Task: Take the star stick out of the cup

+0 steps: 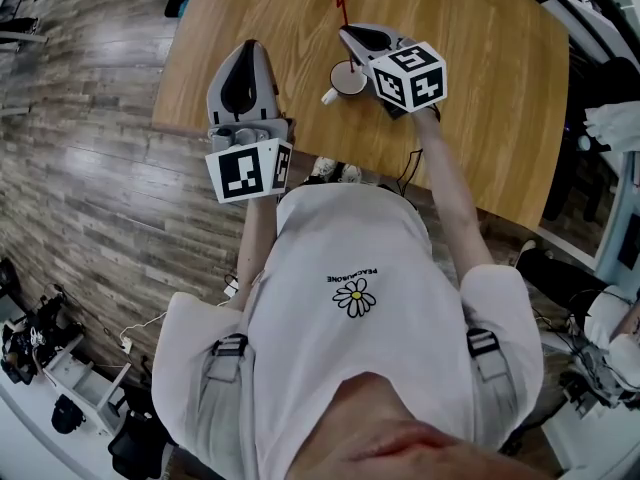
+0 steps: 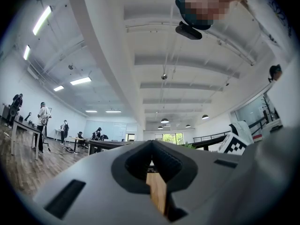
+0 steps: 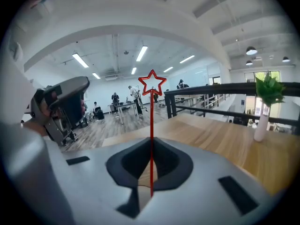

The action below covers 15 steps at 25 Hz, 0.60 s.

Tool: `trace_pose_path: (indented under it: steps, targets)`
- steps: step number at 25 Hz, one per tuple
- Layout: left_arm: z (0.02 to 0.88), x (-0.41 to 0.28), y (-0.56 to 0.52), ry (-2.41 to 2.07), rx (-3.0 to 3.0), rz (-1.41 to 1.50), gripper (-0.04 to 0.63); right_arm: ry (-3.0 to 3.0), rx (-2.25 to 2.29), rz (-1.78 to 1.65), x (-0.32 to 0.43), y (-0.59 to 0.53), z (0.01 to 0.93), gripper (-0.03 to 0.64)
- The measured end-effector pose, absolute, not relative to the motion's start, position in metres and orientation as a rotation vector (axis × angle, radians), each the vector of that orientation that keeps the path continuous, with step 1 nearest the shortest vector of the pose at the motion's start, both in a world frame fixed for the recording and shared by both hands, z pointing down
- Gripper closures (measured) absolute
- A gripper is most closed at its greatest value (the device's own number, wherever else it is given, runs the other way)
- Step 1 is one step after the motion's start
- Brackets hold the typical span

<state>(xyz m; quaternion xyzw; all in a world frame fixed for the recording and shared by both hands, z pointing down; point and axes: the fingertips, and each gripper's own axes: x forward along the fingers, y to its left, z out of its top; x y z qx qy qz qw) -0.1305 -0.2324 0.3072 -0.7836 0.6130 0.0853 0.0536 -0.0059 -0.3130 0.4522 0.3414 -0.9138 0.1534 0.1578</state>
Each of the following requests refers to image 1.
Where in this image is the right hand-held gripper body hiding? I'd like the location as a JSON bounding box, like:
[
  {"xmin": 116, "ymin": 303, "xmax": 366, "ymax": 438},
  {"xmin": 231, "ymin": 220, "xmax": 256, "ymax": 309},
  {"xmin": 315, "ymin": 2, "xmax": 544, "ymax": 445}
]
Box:
[{"xmin": 366, "ymin": 33, "xmax": 448, "ymax": 121}]

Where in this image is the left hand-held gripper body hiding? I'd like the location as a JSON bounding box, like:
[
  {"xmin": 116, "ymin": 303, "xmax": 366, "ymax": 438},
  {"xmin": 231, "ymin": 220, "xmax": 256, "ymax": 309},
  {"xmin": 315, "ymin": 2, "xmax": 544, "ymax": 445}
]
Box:
[{"xmin": 203, "ymin": 116, "xmax": 297, "ymax": 205}]

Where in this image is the red star stirring stick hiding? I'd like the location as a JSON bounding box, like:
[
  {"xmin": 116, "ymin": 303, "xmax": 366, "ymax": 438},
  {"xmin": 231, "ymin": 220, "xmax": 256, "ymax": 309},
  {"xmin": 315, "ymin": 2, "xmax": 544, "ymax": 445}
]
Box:
[{"xmin": 331, "ymin": 0, "xmax": 363, "ymax": 75}]

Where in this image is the white and blue mug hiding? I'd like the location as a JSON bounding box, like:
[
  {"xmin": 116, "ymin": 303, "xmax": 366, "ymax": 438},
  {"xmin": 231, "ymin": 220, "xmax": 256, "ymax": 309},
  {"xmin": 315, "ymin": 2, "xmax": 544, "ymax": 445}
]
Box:
[{"xmin": 320, "ymin": 59, "xmax": 374, "ymax": 106}]

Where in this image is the person's right forearm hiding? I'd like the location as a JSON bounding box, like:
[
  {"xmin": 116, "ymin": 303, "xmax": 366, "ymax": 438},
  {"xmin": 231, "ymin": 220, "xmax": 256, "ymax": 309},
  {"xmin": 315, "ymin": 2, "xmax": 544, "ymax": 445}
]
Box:
[{"xmin": 411, "ymin": 107, "xmax": 497, "ymax": 280}]

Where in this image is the person's left forearm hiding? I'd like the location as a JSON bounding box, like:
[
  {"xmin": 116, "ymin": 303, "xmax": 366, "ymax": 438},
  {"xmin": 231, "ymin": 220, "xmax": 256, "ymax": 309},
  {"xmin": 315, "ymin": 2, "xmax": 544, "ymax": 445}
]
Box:
[{"xmin": 233, "ymin": 196, "xmax": 280, "ymax": 315}]

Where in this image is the person's left shoe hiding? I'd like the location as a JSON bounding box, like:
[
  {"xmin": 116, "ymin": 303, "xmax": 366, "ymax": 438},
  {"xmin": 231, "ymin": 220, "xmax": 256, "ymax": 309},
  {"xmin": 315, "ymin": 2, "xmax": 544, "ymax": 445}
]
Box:
[{"xmin": 309, "ymin": 156, "xmax": 337, "ymax": 182}]

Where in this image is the black bag beside crate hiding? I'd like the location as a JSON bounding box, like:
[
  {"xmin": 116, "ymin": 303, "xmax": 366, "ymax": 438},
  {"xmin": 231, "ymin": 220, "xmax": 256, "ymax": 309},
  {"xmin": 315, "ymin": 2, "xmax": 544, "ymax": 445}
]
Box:
[{"xmin": 163, "ymin": 0, "xmax": 195, "ymax": 20}]

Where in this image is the person's white flower-print t-shirt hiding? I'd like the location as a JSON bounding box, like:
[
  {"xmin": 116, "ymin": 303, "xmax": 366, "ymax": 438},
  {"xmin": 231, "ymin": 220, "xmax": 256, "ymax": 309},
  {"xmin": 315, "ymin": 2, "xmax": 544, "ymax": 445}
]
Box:
[{"xmin": 150, "ymin": 184, "xmax": 546, "ymax": 480}]

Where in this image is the pale hanging cloth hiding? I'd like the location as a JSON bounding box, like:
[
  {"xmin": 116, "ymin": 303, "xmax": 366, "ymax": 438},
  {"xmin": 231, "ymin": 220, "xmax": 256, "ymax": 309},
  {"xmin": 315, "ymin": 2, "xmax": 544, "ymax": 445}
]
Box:
[{"xmin": 583, "ymin": 100, "xmax": 640, "ymax": 153}]

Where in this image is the white table leg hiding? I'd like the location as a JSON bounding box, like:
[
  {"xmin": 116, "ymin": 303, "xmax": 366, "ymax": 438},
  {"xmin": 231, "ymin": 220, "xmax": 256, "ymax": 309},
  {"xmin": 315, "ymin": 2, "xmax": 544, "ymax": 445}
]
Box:
[{"xmin": 536, "ymin": 224, "xmax": 600, "ymax": 273}]

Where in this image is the light grey desk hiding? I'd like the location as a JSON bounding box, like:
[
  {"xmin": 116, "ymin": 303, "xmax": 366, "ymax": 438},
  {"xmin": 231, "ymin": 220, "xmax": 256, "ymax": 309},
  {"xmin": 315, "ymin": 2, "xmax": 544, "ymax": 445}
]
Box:
[{"xmin": 593, "ymin": 150, "xmax": 640, "ymax": 282}]

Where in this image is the white low shelf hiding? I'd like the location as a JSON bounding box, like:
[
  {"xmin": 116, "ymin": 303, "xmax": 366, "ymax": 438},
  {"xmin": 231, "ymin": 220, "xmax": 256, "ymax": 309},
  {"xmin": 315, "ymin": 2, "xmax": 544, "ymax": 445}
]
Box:
[{"xmin": 42, "ymin": 336, "xmax": 133, "ymax": 437}]

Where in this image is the heap of black equipment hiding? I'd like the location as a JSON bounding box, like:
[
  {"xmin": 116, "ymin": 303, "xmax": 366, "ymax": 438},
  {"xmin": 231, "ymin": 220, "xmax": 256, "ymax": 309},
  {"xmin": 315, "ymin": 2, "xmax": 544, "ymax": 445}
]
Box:
[{"xmin": 0, "ymin": 282, "xmax": 85, "ymax": 387}]

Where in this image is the small black bag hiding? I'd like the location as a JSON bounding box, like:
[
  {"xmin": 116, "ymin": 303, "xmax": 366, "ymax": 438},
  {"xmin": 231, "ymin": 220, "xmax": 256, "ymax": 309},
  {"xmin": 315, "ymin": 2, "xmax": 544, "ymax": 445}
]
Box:
[{"xmin": 51, "ymin": 393, "xmax": 87, "ymax": 436}]

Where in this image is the person's chin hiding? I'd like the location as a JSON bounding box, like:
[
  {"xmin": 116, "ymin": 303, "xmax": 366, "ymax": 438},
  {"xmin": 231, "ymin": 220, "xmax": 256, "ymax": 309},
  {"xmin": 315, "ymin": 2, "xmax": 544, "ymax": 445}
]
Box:
[{"xmin": 293, "ymin": 372, "xmax": 562, "ymax": 480}]

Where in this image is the black hanging cable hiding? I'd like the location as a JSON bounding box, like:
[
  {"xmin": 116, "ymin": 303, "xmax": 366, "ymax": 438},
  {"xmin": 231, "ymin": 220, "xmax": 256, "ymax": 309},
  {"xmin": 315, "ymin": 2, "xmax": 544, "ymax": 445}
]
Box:
[{"xmin": 396, "ymin": 148, "xmax": 427, "ymax": 200}]

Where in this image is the person's left grey harness strap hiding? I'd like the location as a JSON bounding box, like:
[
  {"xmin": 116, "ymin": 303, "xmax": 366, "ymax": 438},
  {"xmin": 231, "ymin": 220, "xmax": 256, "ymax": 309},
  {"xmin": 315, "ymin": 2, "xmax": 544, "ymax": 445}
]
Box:
[{"xmin": 201, "ymin": 332, "xmax": 257, "ymax": 472}]

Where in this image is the person's grey harness strap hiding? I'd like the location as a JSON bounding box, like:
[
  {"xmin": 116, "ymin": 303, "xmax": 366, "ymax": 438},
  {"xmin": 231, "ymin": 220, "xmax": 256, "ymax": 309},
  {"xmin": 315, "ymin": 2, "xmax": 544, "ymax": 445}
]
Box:
[
  {"xmin": 465, "ymin": 327, "xmax": 522, "ymax": 422},
  {"xmin": 201, "ymin": 332, "xmax": 257, "ymax": 472}
]

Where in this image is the person's right grey harness strap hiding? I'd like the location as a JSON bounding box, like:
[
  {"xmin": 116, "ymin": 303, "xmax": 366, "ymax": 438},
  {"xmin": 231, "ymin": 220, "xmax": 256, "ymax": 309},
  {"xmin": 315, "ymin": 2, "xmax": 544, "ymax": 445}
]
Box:
[{"xmin": 465, "ymin": 327, "xmax": 522, "ymax": 422}]

